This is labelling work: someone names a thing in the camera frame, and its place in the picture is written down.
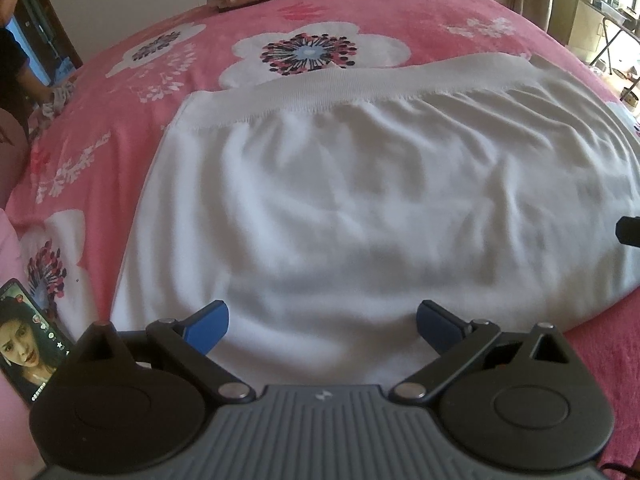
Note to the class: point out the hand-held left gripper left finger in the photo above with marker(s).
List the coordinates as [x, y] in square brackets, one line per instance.
[210, 325]

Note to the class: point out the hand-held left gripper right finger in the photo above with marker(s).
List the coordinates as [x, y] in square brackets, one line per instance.
[435, 325]

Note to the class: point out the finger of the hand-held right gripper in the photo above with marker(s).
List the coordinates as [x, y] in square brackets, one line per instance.
[629, 231]

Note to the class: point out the white sweatshirt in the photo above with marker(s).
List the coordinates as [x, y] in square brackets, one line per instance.
[360, 220]

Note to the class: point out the smartphone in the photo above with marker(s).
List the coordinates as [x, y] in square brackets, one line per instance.
[27, 345]

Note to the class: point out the folding table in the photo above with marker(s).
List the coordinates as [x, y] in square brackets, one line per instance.
[612, 15]

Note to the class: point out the pink floral blanket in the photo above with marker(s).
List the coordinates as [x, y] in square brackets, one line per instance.
[200, 60]

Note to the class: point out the patterned cloth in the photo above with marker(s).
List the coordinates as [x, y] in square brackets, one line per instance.
[55, 105]

